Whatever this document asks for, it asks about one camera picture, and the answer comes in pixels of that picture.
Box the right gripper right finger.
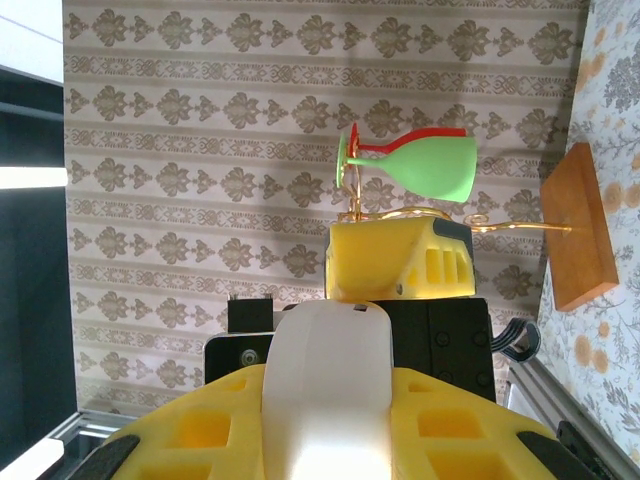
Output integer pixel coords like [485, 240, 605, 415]
[387, 367, 596, 480]

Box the black ribbed flat cable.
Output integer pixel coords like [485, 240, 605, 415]
[492, 319, 542, 362]

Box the red plastic wine glass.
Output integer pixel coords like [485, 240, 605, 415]
[348, 122, 467, 157]

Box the gold wire glass rack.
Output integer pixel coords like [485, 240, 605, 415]
[333, 133, 574, 236]

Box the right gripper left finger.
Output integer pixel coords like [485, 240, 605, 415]
[84, 364, 269, 480]

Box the aluminium side rail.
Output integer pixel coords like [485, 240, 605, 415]
[502, 357, 640, 480]

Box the aluminium frame post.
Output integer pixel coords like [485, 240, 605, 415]
[47, 408, 166, 451]

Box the green plastic wine glass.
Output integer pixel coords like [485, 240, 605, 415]
[335, 130, 477, 204]

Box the orange wooden rack base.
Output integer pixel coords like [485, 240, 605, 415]
[539, 142, 619, 311]

